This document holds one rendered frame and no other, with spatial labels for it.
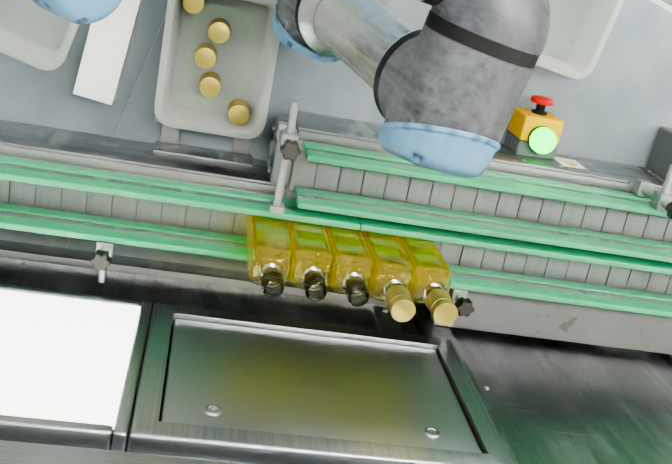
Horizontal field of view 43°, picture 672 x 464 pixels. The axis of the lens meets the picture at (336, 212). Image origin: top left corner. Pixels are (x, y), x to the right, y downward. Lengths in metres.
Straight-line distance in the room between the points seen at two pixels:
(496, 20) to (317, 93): 0.68
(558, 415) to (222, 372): 0.51
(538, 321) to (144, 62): 0.80
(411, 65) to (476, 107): 0.08
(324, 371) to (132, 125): 0.54
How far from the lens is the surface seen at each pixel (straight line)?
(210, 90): 1.37
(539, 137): 1.44
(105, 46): 1.38
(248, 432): 1.04
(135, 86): 1.44
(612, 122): 1.60
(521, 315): 1.52
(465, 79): 0.81
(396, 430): 1.12
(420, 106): 0.82
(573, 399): 1.41
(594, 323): 1.57
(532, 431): 1.28
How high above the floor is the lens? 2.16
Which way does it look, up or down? 69 degrees down
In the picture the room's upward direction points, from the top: 161 degrees clockwise
